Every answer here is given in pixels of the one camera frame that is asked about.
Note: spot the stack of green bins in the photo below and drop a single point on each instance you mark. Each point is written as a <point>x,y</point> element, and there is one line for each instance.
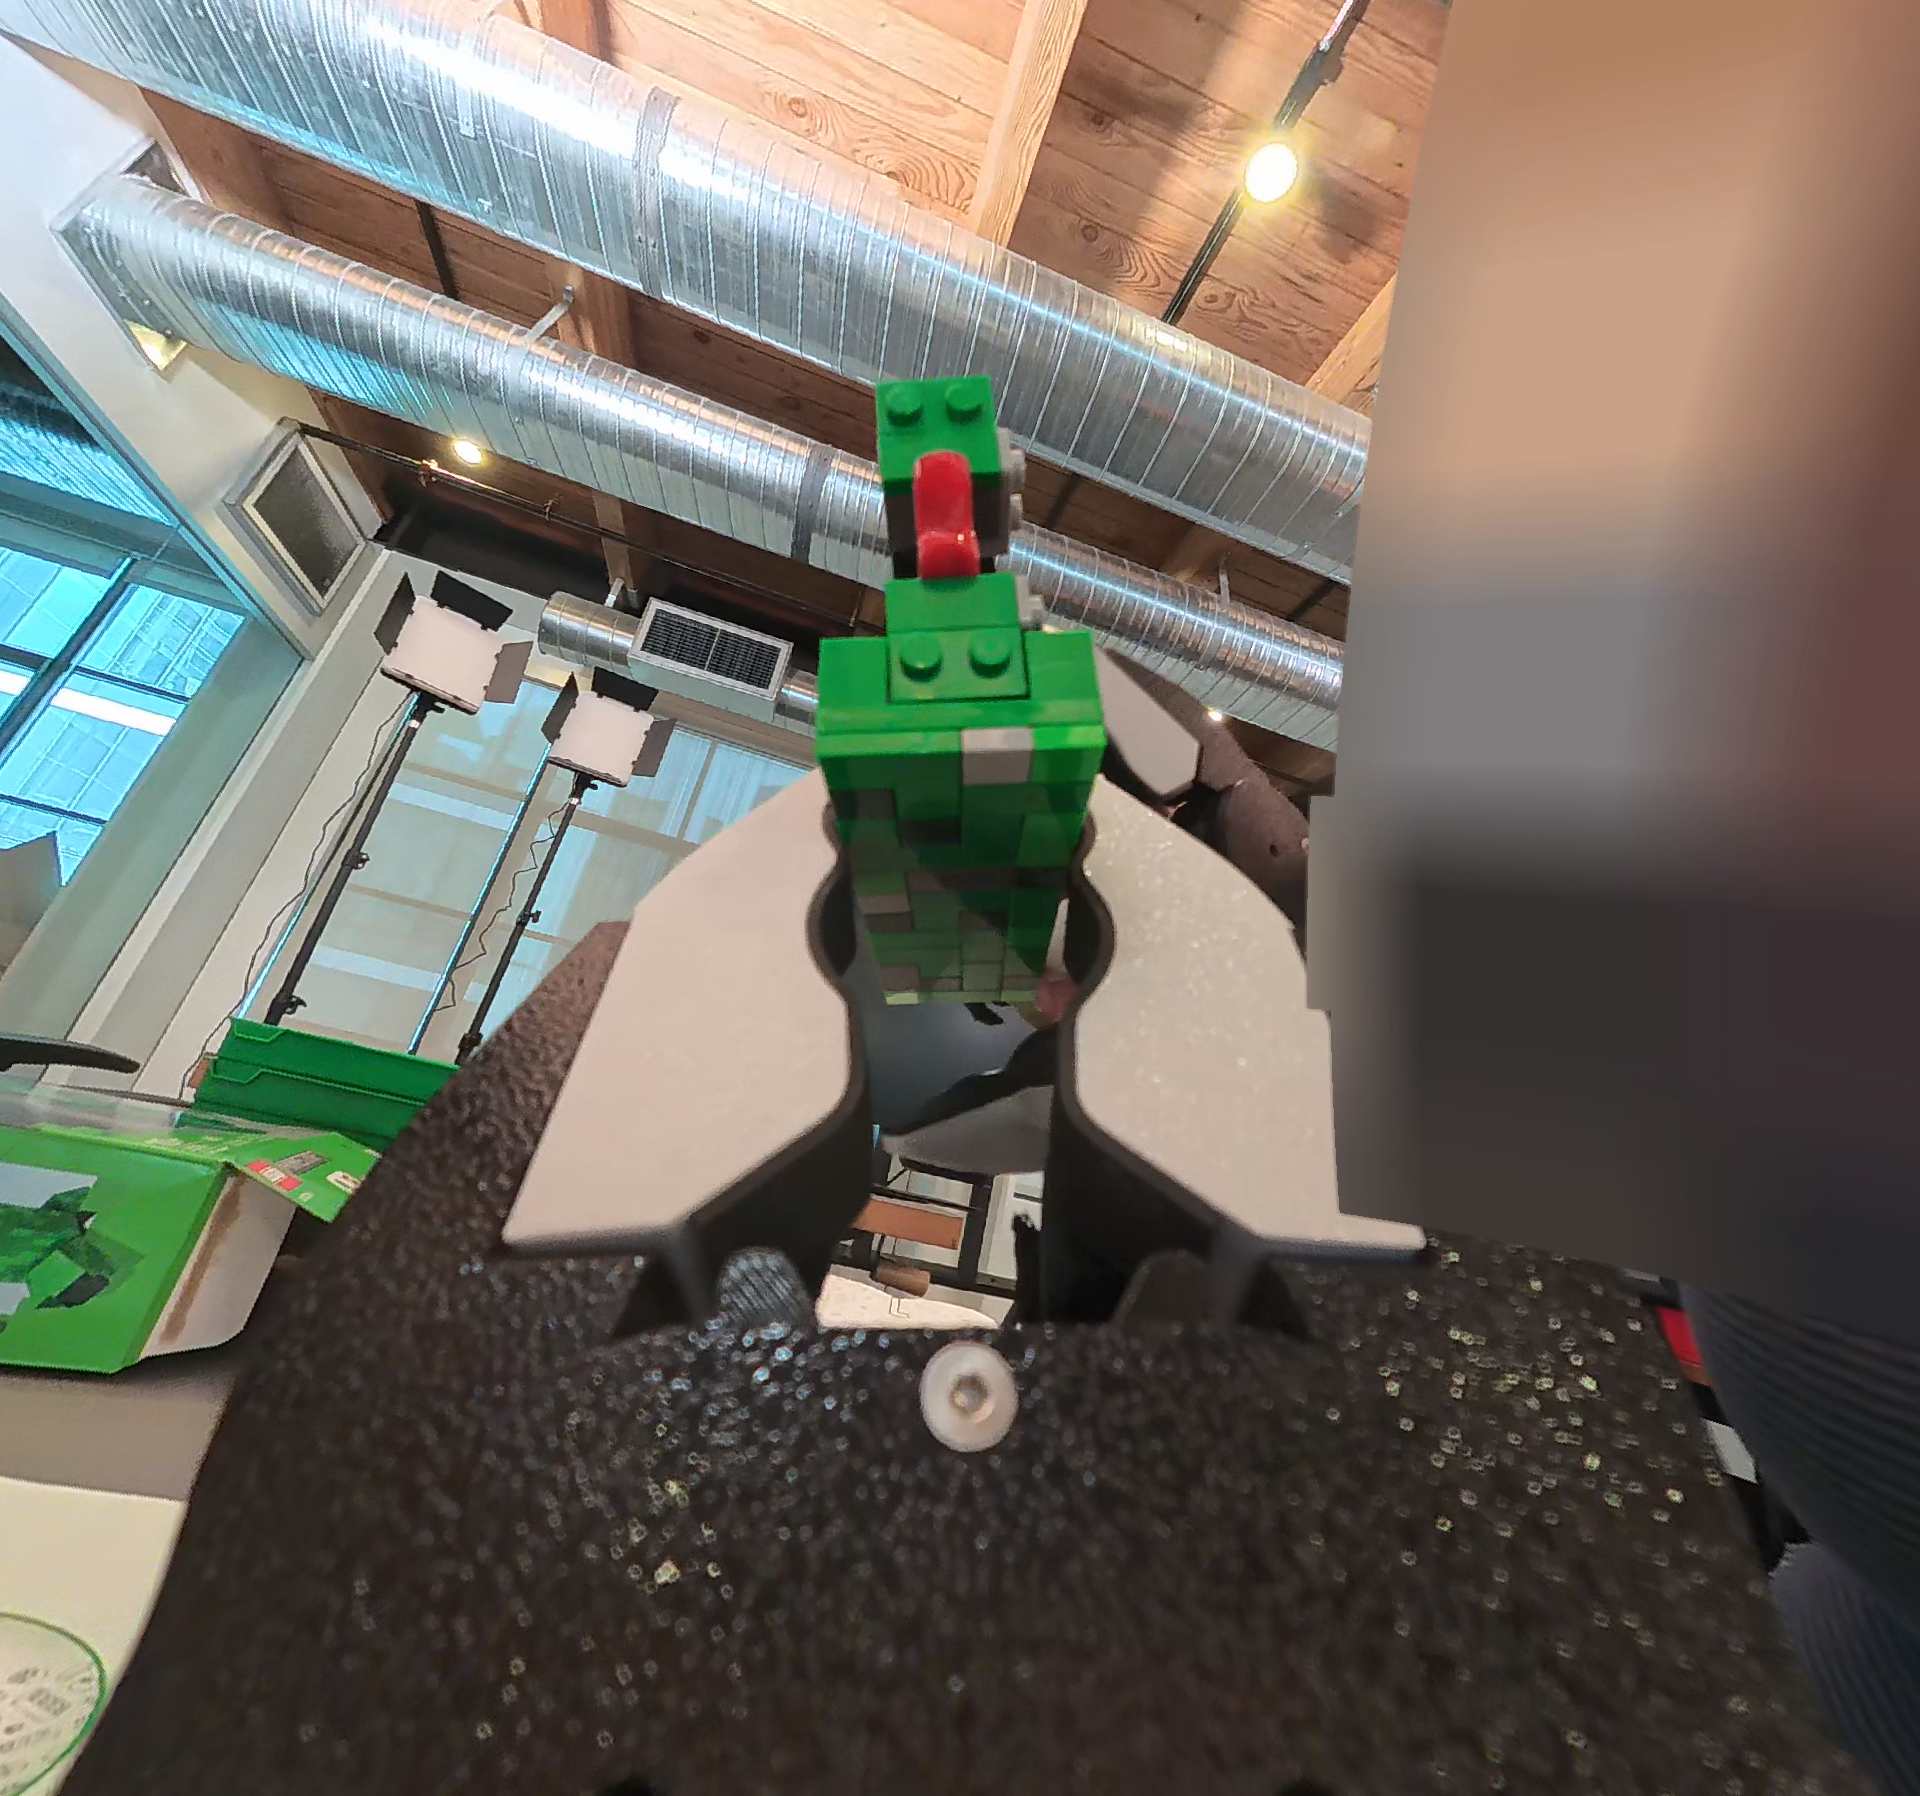
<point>322,1075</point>

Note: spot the black lighting track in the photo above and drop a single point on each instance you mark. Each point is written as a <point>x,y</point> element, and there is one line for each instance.
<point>1357,5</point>

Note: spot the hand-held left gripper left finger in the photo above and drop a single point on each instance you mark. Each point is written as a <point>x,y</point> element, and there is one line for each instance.
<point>704,1018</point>

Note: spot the studio panel light on stand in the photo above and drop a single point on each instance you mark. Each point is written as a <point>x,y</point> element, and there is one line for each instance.
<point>601,739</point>
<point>443,649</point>

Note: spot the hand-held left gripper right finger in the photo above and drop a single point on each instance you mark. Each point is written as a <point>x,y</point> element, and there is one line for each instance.
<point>1217,1046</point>

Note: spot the green brick figure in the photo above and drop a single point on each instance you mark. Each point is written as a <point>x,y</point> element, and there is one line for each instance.
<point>961,747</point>

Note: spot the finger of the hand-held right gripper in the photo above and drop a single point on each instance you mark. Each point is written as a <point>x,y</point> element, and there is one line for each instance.
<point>1151,739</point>

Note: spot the green cardboard box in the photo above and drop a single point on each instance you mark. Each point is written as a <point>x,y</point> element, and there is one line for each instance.
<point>104,1228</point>

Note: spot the short silver air duct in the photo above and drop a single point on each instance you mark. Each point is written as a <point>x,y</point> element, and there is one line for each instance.
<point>585,634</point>

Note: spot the white duct air register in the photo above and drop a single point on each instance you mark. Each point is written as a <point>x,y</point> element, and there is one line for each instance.
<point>704,649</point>

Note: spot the black chair armrest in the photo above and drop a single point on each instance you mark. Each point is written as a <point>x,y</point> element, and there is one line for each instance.
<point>60,1055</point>

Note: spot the grey wall vent grille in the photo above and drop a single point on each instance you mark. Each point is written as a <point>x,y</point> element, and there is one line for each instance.
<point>300,521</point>

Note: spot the wide silver air duct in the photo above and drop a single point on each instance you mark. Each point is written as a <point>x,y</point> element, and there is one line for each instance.
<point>601,146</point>

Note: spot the large glass window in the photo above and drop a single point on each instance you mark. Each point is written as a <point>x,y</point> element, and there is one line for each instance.
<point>659,850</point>

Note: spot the ceiling track spot lamp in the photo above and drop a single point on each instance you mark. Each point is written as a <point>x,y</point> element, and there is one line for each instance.
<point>1267,168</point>

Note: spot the person's blue clothing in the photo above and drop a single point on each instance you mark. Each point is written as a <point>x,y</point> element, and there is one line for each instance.
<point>1845,1451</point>

